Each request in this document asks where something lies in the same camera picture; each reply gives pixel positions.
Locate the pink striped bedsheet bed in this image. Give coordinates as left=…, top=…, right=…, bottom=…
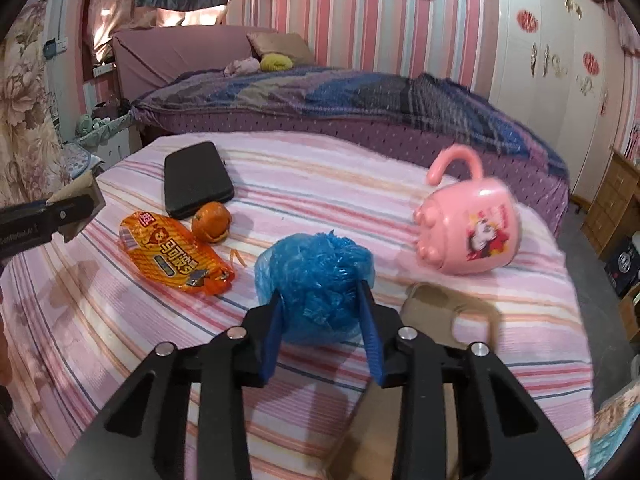
left=1, top=132, right=594, bottom=479

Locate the wooden desk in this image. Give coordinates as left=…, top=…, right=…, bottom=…
left=582, top=146, right=640, bottom=261

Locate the purple bed with plaid blanket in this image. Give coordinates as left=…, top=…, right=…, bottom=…
left=112, top=26, right=570, bottom=231

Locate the brown pillow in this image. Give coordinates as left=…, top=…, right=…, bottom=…
left=247, top=32, right=316, bottom=66

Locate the yellow plush toy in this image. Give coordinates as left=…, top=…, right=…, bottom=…
left=260, top=53, right=294, bottom=73

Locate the orange snack wrapper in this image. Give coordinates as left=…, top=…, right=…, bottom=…
left=118, top=211, right=235, bottom=296

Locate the pink plush toy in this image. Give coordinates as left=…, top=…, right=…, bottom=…
left=224, top=56, right=260, bottom=77

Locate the floral curtain left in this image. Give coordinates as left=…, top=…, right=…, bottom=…
left=0, top=0, right=70, bottom=207

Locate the blue plastic bag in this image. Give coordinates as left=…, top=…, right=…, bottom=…
left=254, top=232, right=375, bottom=346

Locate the small orange fruit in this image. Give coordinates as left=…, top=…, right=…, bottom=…
left=191, top=202, right=232, bottom=244

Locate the black smartphone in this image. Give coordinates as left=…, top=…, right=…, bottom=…
left=164, top=141, right=234, bottom=220

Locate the pink cartoon mug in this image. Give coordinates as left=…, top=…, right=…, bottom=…
left=413, top=144, right=522, bottom=275

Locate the person left hand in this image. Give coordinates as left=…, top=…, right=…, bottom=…
left=0, top=284, right=14, bottom=401

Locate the cardboard tube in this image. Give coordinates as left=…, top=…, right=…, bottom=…
left=47, top=170, right=105, bottom=243

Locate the white wardrobe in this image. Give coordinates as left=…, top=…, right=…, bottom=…
left=489, top=0, right=624, bottom=202

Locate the black shopping bag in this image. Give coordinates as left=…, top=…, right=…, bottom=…
left=605, top=232, right=640, bottom=298

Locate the turquoise plastic laundry basket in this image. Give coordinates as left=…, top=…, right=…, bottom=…
left=587, top=390, right=639, bottom=479

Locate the tan phone case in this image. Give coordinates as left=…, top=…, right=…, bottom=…
left=324, top=282, right=504, bottom=480

